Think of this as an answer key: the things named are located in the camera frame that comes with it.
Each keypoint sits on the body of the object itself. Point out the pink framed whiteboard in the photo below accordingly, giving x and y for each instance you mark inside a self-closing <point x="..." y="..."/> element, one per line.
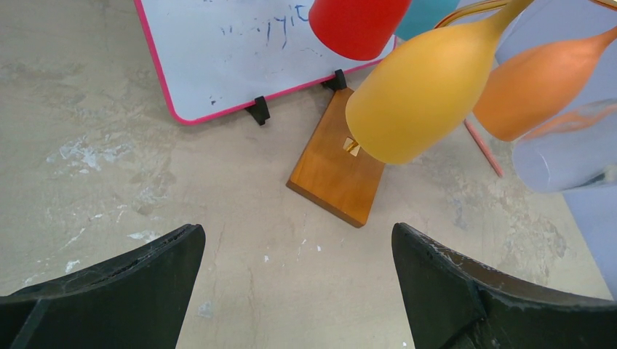
<point x="216" y="57"/>

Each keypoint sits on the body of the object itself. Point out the yellow plastic wine glass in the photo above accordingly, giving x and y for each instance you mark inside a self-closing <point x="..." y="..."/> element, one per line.
<point x="426" y="87"/>

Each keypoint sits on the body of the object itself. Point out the orange plastic wine glass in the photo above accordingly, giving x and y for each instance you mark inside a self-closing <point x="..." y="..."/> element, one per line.
<point x="538" y="83"/>

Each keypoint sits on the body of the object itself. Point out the gold wire wine glass rack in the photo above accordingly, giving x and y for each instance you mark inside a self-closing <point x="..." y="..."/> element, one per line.
<point x="333" y="171"/>

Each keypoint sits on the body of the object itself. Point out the red plastic wine glass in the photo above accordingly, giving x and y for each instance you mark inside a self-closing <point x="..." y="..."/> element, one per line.
<point x="356" y="29"/>

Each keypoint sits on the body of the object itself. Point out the pink pencil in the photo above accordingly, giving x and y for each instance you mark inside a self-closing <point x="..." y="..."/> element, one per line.
<point x="484" y="148"/>

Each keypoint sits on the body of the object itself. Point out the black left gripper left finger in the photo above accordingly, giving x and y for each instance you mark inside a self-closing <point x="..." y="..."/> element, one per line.
<point x="137" y="299"/>

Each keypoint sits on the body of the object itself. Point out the blue plastic wine glass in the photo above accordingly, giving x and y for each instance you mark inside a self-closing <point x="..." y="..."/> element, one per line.
<point x="422" y="16"/>

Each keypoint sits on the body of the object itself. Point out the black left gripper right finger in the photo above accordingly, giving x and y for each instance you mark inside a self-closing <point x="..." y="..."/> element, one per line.
<point x="454" y="301"/>

